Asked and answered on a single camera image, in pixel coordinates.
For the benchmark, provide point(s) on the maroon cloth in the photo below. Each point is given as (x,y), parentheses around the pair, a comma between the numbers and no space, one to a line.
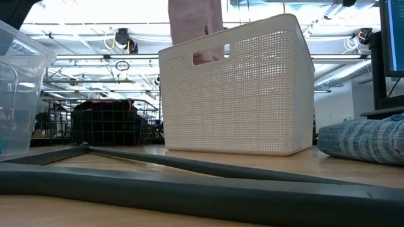
(110,105)

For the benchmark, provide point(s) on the pink knit cloth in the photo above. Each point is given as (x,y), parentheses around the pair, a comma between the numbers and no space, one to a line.
(192,19)

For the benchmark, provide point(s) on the dark teal cloth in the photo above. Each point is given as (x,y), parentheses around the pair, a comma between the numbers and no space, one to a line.
(104,126)

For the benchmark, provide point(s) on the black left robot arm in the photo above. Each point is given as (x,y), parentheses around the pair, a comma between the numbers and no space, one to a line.
(12,11)

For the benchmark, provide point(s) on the white perforated plastic basket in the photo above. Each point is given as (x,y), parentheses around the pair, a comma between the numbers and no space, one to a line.
(252,94)

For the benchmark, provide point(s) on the grey flat clothes hanger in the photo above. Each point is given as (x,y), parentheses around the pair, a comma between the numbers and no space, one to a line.
(189,195)

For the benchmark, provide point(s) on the ceiling light strip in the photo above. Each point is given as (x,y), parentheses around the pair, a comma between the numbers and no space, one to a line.
(94,56)
(337,56)

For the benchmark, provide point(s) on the blue striped cloth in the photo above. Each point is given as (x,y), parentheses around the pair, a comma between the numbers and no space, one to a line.
(363,142)

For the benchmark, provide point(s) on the clear plastic bin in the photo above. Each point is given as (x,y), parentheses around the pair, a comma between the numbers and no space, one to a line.
(28,94)

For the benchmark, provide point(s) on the grey side desk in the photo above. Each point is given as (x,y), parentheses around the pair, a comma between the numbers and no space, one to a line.
(378,114)

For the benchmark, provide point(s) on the black computer monitor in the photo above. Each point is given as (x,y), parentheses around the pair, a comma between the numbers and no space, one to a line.
(396,31)

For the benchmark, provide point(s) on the white ceiling duct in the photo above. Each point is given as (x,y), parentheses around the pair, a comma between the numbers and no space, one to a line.
(344,74)

